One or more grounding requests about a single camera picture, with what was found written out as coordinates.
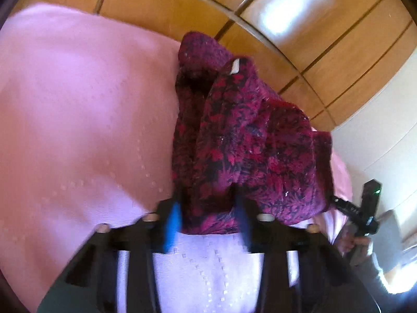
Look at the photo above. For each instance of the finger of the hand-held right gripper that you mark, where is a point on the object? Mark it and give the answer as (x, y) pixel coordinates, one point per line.
(345, 204)

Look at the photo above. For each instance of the dark red floral garment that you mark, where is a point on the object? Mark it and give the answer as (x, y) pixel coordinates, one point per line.
(254, 150)

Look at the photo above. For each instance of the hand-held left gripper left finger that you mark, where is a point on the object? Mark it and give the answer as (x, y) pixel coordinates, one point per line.
(172, 226)

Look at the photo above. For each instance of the person's right forearm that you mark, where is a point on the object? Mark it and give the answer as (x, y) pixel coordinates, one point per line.
(384, 277)

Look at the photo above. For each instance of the person's right hand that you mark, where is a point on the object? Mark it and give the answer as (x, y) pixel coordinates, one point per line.
(362, 249)

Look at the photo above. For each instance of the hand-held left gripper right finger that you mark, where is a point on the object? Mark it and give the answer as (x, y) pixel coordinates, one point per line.
(243, 226)

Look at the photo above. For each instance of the pink bedsheet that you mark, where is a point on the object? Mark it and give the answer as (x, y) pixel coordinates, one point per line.
(81, 114)

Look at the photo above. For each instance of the wooden wardrobe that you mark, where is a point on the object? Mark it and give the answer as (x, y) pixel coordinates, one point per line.
(293, 39)

